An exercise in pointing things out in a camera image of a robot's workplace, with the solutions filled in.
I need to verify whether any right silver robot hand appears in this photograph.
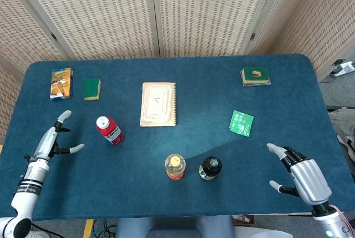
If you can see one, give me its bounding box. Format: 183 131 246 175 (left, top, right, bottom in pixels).
266 143 333 206

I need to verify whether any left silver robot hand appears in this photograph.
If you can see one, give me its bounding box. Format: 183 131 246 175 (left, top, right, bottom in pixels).
33 110 85 163

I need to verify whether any red NFC juice bottle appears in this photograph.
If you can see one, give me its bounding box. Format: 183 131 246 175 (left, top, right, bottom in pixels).
96 115 125 146

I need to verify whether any dark brown tea bottle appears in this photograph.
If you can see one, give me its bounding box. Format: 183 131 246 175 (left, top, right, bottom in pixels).
199 156 222 181

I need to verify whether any white grey sneaker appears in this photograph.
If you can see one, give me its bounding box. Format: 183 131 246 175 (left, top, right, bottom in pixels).
337 134 355 163

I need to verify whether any blue orange snack box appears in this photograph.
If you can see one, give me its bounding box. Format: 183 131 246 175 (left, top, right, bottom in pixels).
49 67 74 102

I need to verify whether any khaki trouser leg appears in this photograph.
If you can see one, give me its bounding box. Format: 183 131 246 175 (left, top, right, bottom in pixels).
328 109 355 136

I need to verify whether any plain green yellow sponge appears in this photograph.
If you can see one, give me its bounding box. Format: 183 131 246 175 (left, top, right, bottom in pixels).
83 78 102 102

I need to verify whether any blue table cloth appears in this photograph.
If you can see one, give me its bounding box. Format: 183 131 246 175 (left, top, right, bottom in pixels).
0 53 355 222

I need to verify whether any green sachet packet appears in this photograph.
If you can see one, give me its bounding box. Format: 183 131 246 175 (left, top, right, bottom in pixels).
229 109 255 138

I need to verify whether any thin board under sponge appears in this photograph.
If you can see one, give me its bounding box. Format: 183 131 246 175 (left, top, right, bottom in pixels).
242 78 272 87

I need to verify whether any white power strip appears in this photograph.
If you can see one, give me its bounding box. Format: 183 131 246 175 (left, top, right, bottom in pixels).
331 60 355 77

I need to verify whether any beige spiral notebook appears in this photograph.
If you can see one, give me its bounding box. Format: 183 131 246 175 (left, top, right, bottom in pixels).
140 82 177 128

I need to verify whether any green box with picture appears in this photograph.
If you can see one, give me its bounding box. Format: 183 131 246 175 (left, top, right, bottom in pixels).
240 67 270 85

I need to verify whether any orange iced tea bottle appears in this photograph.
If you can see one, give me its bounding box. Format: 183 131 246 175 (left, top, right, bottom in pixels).
164 153 186 180

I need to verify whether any grey robot torso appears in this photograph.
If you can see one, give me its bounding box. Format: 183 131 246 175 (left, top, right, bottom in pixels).
115 215 235 238

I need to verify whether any woven folding screen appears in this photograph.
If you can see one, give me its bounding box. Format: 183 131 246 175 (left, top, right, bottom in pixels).
0 0 355 141

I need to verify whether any blue floor cable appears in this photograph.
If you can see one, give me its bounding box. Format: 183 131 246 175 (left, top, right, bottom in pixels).
93 218 112 238

